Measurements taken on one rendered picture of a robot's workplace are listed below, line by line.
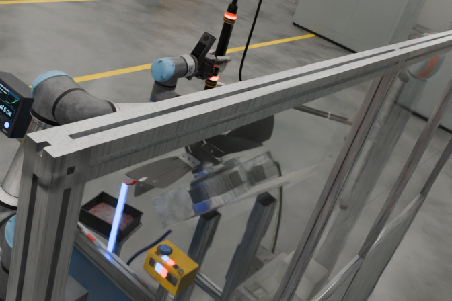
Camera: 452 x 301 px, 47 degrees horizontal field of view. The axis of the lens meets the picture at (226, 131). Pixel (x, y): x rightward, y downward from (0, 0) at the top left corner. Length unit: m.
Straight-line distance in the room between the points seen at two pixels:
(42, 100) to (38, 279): 1.03
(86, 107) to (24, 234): 0.95
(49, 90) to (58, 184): 1.06
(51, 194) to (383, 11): 8.69
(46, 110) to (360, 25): 7.97
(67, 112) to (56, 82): 0.11
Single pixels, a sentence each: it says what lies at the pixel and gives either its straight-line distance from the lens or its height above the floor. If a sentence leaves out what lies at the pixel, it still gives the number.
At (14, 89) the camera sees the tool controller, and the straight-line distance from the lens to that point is 2.29.
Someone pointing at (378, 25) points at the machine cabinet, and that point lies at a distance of 9.09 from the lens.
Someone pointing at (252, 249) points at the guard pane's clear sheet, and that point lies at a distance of 1.05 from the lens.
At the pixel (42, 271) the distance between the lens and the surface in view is 0.55.
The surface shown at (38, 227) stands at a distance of 0.51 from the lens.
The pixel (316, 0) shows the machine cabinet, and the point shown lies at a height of 0.57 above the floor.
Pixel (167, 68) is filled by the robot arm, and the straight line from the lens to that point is 1.72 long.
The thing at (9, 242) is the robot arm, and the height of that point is 1.21.
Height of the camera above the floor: 2.30
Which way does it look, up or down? 27 degrees down
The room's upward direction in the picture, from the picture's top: 18 degrees clockwise
